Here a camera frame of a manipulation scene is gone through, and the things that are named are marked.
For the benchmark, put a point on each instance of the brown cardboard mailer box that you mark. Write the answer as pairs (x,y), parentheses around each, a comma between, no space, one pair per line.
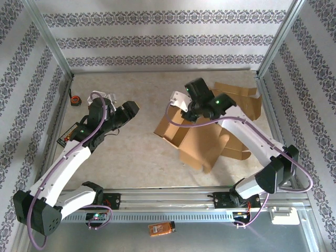
(199,141)
(244,101)

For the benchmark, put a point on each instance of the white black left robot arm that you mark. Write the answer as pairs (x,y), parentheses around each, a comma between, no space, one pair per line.
(65,162)

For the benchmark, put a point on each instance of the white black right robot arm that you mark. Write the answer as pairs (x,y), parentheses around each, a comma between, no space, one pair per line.
(252,136)

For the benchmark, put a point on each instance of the black board with orange connectors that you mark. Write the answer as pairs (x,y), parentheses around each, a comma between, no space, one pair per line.
(65,139)

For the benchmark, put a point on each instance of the orange black tape measure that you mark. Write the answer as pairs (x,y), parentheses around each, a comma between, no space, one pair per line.
(76,99)

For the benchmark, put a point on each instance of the circuit board with green light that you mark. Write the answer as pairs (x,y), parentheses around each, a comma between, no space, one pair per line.
(95,216)

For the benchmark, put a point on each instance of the orange foil packet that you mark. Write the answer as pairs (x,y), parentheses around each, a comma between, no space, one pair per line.
(160,229)

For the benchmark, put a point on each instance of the grey metal sheet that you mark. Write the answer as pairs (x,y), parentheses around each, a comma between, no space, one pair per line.
(210,239)

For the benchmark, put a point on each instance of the aluminium side rail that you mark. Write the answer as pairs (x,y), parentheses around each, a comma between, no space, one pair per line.
(63,110)
(265,89)

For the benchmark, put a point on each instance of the aluminium back rail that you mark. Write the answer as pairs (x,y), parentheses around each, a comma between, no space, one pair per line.
(157,71)

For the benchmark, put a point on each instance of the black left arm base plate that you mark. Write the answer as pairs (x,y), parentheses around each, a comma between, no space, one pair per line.
(115,200)

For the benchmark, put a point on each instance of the aluminium mounting rail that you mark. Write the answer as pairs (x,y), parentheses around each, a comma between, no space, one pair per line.
(168,195)

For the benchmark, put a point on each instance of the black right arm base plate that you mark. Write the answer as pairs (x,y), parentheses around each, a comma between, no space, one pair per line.
(220,200)

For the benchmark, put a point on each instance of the aluminium frame post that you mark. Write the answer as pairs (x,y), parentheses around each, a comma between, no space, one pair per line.
(51,39)
(277,39)

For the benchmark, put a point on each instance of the white plastic bracket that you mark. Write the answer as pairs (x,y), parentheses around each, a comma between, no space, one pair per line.
(284,218)

